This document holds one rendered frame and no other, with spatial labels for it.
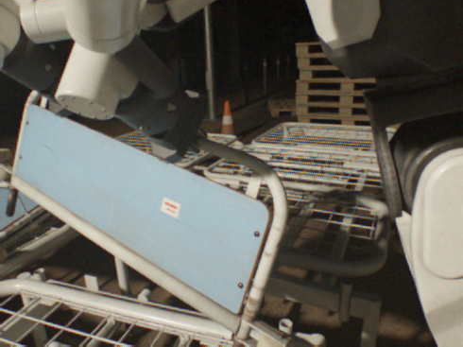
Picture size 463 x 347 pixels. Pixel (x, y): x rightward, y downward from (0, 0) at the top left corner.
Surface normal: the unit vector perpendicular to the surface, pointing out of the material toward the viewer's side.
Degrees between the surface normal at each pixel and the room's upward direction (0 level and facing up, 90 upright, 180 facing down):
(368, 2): 102
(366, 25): 128
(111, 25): 153
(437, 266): 90
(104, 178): 74
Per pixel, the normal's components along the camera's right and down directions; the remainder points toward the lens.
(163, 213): -0.49, 0.00
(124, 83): 0.91, 0.06
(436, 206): -0.27, 0.29
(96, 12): -0.03, 0.97
